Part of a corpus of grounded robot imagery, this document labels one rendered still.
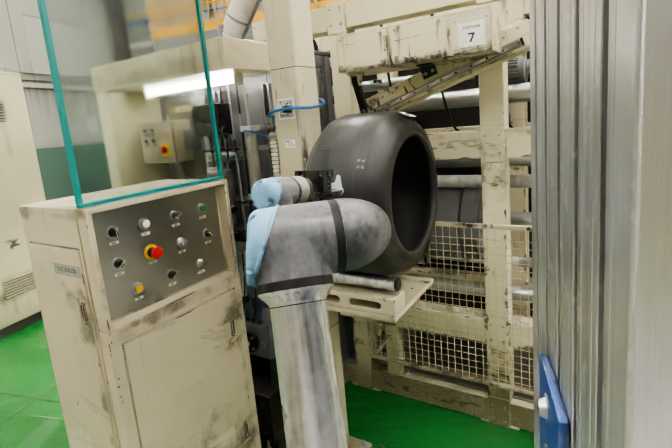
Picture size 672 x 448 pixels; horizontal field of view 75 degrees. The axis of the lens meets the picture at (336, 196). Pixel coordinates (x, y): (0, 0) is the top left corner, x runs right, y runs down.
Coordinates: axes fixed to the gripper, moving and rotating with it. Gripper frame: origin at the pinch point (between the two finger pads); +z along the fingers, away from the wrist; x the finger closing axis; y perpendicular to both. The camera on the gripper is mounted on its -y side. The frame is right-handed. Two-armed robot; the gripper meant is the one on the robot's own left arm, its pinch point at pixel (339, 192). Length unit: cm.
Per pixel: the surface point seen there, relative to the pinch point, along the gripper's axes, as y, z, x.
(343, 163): 8.6, 3.3, 0.4
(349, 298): -38.1, 15.2, 6.1
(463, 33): 52, 42, -25
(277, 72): 42, 17, 36
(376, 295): -35.8, 16.4, -3.7
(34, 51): 262, 393, 1035
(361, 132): 18.1, 9.8, -2.5
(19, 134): 35, 60, 342
